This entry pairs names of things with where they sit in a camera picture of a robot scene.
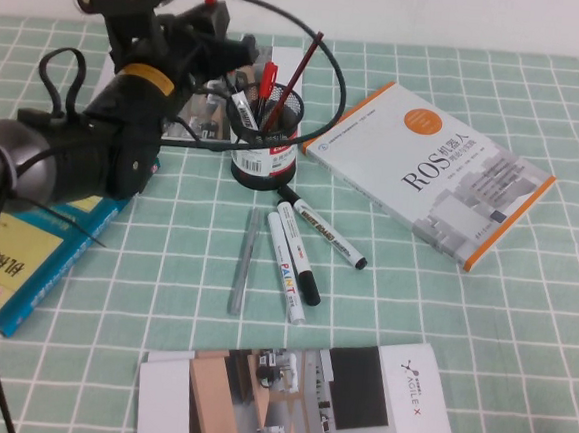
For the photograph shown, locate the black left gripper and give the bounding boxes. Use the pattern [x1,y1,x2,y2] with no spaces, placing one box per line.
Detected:
[102,0,263,95]

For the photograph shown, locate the black mesh pen holder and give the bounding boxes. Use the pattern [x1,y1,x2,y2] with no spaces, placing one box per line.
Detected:
[220,79,307,196]

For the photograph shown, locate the red capped pen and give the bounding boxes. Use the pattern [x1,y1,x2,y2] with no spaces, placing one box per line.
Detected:
[254,61,278,121]

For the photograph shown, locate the thin dark red pen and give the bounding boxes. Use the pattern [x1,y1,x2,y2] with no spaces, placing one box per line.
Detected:
[259,27,326,137]

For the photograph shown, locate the grey pen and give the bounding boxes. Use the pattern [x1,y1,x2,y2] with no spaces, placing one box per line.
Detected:
[226,206,261,318]

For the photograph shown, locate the white brochure with office photo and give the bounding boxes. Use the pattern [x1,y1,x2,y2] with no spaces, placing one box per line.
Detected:
[93,30,309,154]

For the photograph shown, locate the black and white marker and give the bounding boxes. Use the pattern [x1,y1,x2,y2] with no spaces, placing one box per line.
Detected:
[220,73,262,133]

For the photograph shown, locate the white marker with black cap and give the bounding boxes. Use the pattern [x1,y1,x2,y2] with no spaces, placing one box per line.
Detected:
[269,199,330,308]

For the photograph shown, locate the white board marker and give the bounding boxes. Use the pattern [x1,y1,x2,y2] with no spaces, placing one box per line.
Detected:
[271,184,374,272]

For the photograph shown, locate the white orange ROS book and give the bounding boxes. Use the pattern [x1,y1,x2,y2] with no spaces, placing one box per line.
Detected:
[292,74,564,281]

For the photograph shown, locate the white paint marker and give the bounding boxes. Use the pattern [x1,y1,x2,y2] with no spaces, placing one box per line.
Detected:
[258,211,314,327]

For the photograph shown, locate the yellow and teal book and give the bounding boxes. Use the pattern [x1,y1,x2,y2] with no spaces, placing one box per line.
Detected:
[0,143,163,351]

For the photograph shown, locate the green checked tablecloth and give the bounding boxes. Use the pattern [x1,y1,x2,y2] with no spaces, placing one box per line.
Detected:
[0,12,579,433]

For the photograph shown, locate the white AgileX brochure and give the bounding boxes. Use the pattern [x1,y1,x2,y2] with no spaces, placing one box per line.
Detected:
[133,320,471,433]

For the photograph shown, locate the black camera cable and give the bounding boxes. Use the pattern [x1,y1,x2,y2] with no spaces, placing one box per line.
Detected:
[147,0,356,161]

